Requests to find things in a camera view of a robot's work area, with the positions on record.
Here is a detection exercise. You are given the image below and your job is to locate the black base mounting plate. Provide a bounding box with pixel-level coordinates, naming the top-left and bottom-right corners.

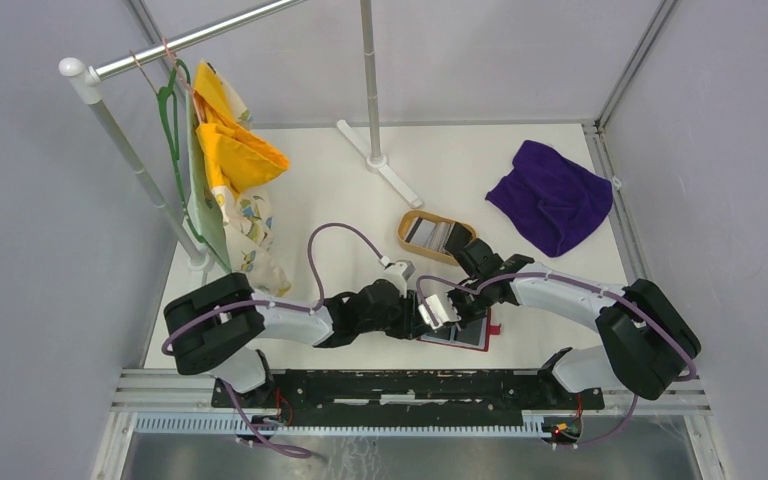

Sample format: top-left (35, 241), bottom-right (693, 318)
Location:
top-left (238, 369), bottom-right (605, 427)

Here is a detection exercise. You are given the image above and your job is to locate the purple cloth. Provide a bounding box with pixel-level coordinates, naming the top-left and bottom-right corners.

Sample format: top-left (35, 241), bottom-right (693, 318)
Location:
top-left (485, 140), bottom-right (613, 258)

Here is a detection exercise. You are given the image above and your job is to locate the yellow dinosaur print garment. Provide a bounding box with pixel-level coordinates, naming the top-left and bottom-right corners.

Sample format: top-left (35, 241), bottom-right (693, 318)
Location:
top-left (188, 61), bottom-right (291, 296)

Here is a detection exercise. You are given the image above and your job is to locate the white cable duct strip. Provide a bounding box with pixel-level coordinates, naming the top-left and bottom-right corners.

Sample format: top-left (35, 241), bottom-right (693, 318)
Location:
top-left (134, 412), bottom-right (550, 440)

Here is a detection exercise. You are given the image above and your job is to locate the metal clothes rack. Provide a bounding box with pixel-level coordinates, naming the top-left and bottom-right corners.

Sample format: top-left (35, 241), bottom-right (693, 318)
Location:
top-left (57, 0), bottom-right (424, 273)

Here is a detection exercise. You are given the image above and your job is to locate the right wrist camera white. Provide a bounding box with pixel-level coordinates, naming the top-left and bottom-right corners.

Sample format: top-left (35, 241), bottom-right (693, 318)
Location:
top-left (418, 294), bottom-right (461, 331)

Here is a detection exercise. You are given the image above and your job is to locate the oval wooden tray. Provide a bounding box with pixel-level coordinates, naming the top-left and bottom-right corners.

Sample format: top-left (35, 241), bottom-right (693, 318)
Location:
top-left (396, 209), bottom-right (477, 265)

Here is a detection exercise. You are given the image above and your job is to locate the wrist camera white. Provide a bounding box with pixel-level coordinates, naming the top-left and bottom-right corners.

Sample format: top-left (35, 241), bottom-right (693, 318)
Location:
top-left (418, 294), bottom-right (461, 331)
top-left (382, 260), bottom-right (415, 297)

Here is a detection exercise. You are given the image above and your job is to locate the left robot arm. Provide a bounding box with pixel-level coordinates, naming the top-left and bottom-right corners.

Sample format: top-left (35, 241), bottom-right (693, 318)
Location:
top-left (161, 273), bottom-right (432, 408)

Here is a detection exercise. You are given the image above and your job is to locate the red card holder wallet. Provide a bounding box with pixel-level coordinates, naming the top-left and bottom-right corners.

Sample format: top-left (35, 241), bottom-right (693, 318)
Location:
top-left (419, 310), bottom-right (501, 352)

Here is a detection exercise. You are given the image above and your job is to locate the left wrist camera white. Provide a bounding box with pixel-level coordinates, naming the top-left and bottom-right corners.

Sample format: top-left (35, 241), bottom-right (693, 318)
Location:
top-left (382, 260), bottom-right (415, 297)

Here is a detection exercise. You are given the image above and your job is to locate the silver credit card in tray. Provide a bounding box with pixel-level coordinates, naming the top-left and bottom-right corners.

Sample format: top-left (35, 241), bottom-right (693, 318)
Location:
top-left (405, 217), bottom-right (453, 251)

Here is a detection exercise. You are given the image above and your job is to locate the green clothes hanger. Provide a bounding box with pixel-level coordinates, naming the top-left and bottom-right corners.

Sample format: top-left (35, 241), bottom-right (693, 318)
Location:
top-left (155, 59), bottom-right (206, 244)

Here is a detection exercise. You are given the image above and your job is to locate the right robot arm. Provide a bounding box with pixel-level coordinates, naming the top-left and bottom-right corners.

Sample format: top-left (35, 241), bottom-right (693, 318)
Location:
top-left (433, 240), bottom-right (701, 408)

